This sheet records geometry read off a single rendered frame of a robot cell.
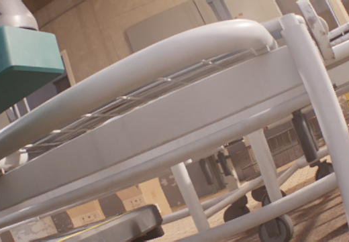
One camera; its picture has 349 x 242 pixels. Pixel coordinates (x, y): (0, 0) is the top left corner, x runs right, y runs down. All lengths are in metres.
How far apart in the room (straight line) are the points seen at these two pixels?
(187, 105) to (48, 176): 0.26
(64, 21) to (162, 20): 1.48
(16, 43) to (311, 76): 0.35
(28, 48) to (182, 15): 6.63
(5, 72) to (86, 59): 7.05
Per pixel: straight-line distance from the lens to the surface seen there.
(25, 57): 0.62
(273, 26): 0.98
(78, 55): 7.70
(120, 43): 7.48
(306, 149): 1.04
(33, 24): 0.68
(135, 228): 0.67
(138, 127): 0.87
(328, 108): 0.69
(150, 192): 5.20
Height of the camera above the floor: 0.34
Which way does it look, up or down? 4 degrees up
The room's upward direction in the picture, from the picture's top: 22 degrees counter-clockwise
